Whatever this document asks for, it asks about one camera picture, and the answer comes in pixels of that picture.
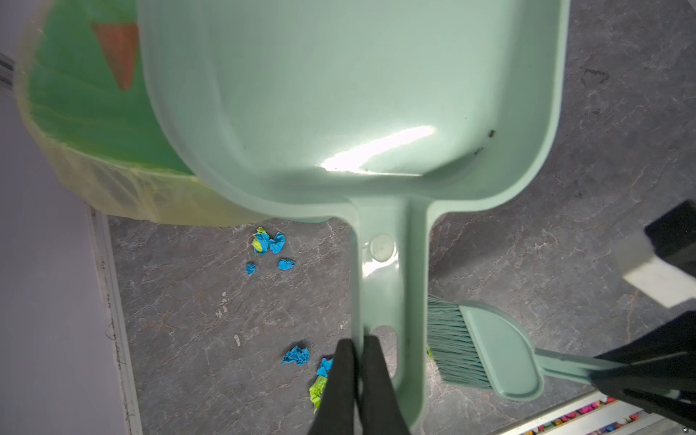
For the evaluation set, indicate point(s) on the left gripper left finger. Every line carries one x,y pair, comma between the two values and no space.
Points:
337,409

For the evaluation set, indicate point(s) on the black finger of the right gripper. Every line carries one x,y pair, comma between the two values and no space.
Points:
657,372

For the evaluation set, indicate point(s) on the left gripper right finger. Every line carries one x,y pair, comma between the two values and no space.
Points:
378,406

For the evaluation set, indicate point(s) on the mint green hand brush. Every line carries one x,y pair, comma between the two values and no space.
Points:
479,346

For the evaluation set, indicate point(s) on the mint green dustpan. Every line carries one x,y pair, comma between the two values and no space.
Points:
385,114

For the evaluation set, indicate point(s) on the blue scraps beside bin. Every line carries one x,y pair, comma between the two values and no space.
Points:
264,243

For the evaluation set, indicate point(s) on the yellow-green plastic bin liner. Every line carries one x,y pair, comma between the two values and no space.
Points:
160,197

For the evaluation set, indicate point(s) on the green trash bin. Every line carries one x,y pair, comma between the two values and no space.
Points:
75,99

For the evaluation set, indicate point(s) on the aluminium front rail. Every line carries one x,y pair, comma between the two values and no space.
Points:
595,413

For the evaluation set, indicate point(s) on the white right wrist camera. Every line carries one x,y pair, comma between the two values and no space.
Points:
659,260

